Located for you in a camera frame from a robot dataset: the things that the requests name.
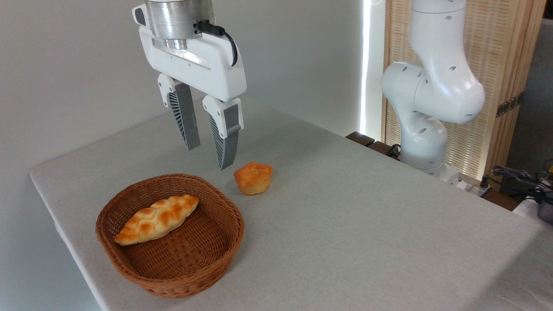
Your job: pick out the dark brown wooden furniture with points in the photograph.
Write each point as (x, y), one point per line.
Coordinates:
(367, 140)

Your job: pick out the black metal screen hinge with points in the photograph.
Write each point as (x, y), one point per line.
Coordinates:
(510, 104)

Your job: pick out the small round muffin bread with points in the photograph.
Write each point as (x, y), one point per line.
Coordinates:
(254, 178)

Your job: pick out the brown woven wicker basket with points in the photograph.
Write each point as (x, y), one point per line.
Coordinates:
(190, 255)

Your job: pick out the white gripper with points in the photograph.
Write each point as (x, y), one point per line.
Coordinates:
(207, 65)

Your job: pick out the grey tablecloth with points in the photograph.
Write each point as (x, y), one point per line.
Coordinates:
(345, 224)

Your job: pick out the long braided bread loaf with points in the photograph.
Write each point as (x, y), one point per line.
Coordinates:
(155, 219)

